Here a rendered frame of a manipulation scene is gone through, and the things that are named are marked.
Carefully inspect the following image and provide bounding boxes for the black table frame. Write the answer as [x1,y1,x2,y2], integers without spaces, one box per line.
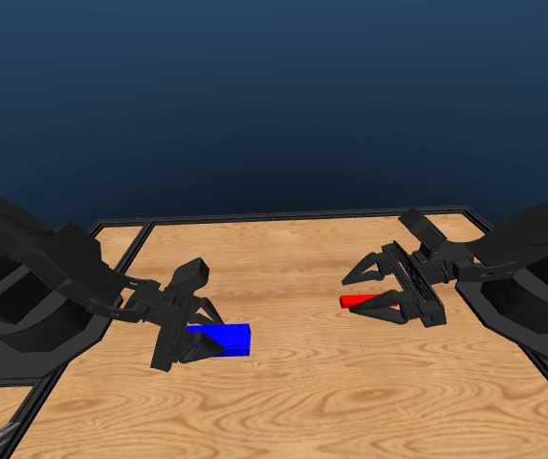
[0,205,548,459]

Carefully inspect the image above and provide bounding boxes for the thin red peg bar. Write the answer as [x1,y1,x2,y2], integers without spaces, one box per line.
[339,294,400,311]

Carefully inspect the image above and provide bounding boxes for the blue hollow socket block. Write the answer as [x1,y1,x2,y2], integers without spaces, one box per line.
[185,323,252,358]

